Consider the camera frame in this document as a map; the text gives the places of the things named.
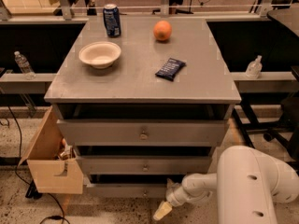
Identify grey top drawer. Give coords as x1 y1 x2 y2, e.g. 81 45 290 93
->
57 119 229 147

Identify black office chair base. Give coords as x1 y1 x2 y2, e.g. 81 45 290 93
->
232 96 299 173

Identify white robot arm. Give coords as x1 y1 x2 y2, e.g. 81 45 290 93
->
153 146 299 224

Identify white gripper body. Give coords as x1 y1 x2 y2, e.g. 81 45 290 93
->
165 184 186 207

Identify grey bottom drawer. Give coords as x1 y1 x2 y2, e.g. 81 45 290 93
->
86 184 166 199

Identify grey middle drawer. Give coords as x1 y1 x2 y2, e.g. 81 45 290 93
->
77 156 211 175

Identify orange fruit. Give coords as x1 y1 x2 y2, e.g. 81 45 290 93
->
153 21 172 41

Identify white paper bowl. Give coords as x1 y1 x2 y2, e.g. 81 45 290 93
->
78 42 121 69

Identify grey drawer cabinet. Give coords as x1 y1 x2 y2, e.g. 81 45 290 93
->
45 16 240 186

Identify items inside cardboard box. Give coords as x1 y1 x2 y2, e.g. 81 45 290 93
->
57 138 75 161

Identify blue soda can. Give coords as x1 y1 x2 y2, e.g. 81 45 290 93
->
103 4 121 37

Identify dark blue snack bag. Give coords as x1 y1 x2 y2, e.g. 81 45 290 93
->
155 58 186 81

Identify clear sanitizer pump bottle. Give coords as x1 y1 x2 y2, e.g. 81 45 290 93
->
245 55 263 79

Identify grey drawer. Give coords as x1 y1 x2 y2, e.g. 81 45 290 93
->
57 119 229 147
86 184 166 199
77 156 211 175

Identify black floor cable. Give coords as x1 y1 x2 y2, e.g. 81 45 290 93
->
7 105 71 224

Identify clear water bottle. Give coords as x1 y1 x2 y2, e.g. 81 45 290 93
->
14 51 36 80

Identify cardboard box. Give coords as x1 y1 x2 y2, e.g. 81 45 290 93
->
19 107 83 194

